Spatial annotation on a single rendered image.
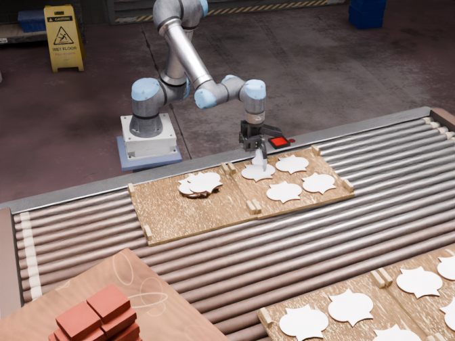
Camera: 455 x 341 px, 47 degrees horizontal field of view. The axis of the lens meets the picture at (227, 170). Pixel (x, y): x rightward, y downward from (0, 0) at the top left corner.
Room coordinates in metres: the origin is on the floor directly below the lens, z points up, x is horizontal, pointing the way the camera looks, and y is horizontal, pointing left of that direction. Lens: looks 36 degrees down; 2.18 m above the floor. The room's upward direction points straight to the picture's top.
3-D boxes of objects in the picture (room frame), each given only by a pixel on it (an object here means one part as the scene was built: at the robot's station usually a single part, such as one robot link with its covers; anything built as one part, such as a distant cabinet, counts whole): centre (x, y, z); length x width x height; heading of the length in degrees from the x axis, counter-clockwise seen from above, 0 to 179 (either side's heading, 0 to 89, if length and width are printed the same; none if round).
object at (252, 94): (1.72, -0.10, 1.29); 0.09 x 0.08 x 0.11; 42
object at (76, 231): (1.71, -0.16, 0.90); 1.95 x 0.05 x 0.05; 113
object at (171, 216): (1.54, 0.14, 0.93); 0.41 x 0.35 x 0.02; 111
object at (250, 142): (1.72, -0.10, 1.13); 0.09 x 0.08 x 0.12; 110
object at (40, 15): (5.58, 2.07, 0.22); 0.40 x 0.31 x 0.16; 105
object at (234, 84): (1.78, -0.02, 1.29); 0.11 x 0.11 x 0.08; 41
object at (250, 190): (1.69, -0.25, 0.93); 0.41 x 0.35 x 0.02; 110
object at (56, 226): (1.75, -0.14, 0.90); 1.95 x 0.05 x 0.05; 113
